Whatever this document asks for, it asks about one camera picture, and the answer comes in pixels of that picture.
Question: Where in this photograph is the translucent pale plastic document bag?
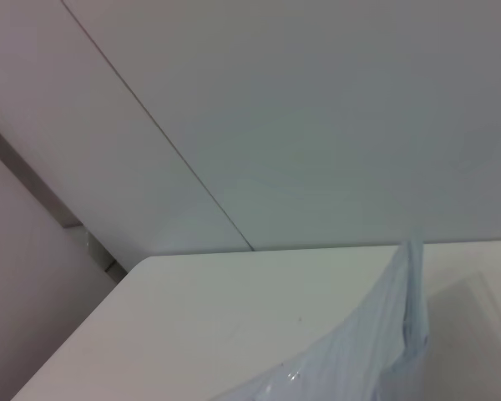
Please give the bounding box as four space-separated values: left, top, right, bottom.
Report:
220 237 431 401

